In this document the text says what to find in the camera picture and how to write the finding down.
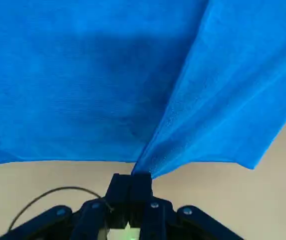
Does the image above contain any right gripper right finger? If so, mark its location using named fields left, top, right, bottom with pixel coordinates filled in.
left=130, top=172, right=246, bottom=240

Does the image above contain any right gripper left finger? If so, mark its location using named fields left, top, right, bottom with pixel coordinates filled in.
left=0, top=172, right=132, bottom=240

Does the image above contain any blue microfibre towel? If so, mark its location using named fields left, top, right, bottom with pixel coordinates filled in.
left=0, top=0, right=286, bottom=180

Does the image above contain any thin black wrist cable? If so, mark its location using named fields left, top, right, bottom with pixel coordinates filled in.
left=7, top=186, right=115, bottom=231

